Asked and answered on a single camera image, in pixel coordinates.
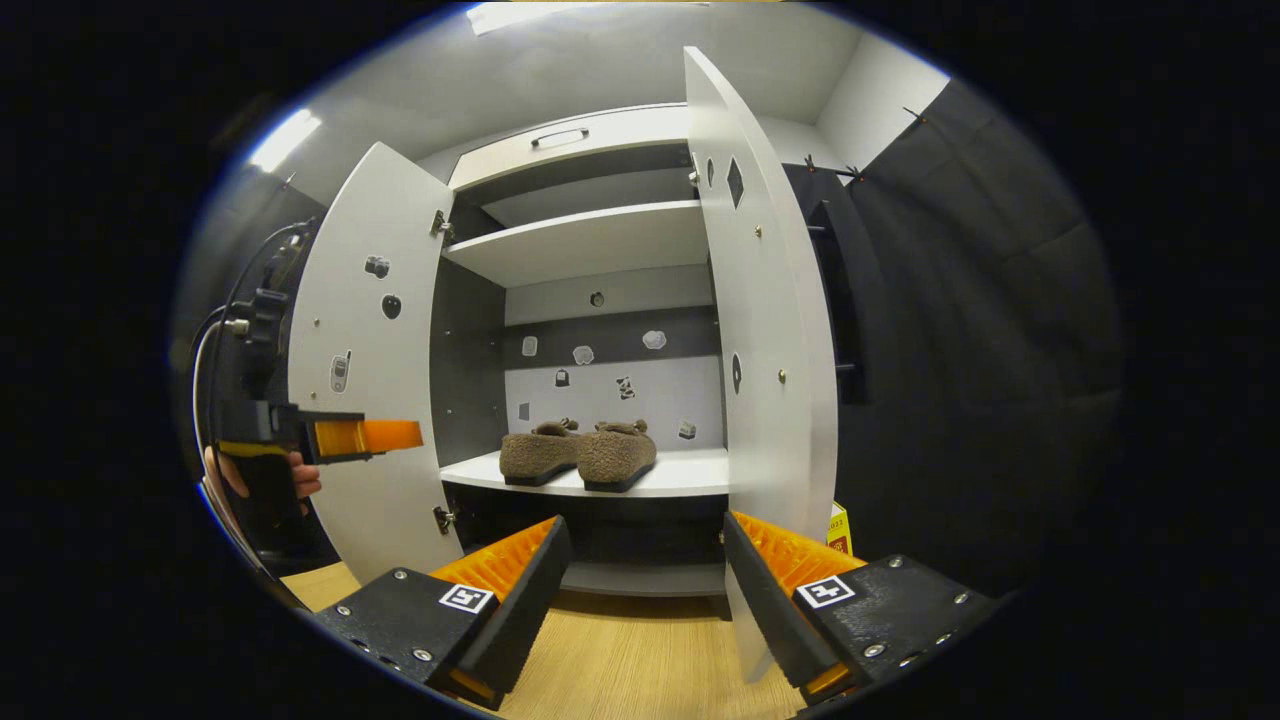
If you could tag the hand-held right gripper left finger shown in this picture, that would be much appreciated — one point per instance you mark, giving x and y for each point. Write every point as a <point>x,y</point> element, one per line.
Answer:
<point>530,600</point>

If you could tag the narrow ceiling light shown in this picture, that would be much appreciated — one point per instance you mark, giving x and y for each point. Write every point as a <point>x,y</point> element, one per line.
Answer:
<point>285,140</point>

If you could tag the white cabinet shelf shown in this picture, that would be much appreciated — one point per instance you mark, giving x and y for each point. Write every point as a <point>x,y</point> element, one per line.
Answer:
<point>690,470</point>
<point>590,240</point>

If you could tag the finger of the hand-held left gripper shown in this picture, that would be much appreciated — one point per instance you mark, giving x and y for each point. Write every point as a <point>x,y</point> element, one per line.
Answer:
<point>370,437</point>

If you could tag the white shoe cabinet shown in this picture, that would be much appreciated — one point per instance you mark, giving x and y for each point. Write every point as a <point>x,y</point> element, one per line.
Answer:
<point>660,400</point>

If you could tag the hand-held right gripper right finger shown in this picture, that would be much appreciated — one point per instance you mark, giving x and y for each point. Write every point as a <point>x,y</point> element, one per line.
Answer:
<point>760,600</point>

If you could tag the cabinet door with cherry sticker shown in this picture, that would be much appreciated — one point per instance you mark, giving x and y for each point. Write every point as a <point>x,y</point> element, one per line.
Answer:
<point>770,300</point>

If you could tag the yellow red cardboard box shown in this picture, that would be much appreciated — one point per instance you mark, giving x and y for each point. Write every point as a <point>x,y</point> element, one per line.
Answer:
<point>838,530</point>

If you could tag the cabinet door with camera sticker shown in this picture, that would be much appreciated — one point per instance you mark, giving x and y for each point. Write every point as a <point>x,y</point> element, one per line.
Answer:
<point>400,380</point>

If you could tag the brown fuzzy shoe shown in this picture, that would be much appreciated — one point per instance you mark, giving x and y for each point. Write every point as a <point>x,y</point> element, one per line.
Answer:
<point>615,455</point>
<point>535,455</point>

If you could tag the wide ceiling light panel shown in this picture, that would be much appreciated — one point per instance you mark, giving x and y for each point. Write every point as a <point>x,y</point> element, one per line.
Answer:
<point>520,15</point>

